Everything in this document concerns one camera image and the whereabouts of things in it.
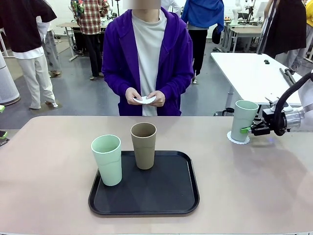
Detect brown cup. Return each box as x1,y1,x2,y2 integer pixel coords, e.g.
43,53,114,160
130,122,157,170

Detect person in yellow top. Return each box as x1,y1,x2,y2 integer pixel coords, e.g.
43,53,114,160
305,0,313,62

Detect beige background desk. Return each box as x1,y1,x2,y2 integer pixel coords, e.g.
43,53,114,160
224,23,264,53

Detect person's left forearm purple sleeve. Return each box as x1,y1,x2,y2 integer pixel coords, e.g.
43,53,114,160
160,63,194,100

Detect black hanging bag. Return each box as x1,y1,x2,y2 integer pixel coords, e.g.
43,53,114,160
211,24,223,45

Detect person in black shirt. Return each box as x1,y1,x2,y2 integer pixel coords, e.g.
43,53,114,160
0,0,59,110

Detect person in grey trousers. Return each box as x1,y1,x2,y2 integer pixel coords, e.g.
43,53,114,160
36,17,62,78

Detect person in blue jacket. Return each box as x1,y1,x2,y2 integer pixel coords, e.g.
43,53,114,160
180,0,225,85

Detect black plastic tray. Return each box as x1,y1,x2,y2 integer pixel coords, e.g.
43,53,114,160
88,150,201,216

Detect person's right hand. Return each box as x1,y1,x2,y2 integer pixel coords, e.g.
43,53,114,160
125,87,144,105

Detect person's left hand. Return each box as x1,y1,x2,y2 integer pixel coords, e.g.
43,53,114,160
146,91,167,107

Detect black folded tripod rods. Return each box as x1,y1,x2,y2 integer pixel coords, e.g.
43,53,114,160
279,68,297,86

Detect person's right forearm purple sleeve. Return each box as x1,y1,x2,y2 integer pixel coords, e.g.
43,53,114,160
101,63,134,98

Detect grey background desk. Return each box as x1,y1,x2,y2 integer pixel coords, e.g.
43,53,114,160
56,22,83,62

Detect person in black coat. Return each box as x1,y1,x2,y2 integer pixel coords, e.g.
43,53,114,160
263,0,308,73

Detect person in purple hoodie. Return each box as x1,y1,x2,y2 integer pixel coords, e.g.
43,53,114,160
101,7,194,117

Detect person in plaid shirt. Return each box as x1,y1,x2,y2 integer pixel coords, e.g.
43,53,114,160
70,0,110,81

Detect black kettle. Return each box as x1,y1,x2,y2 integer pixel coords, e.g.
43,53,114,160
213,107,236,117

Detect light green cup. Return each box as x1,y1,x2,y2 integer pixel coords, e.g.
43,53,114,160
90,134,122,187
231,100,259,142

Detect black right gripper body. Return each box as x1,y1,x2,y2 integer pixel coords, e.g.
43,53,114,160
262,109,288,135

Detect white side table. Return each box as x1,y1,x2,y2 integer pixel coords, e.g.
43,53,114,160
210,52,304,118

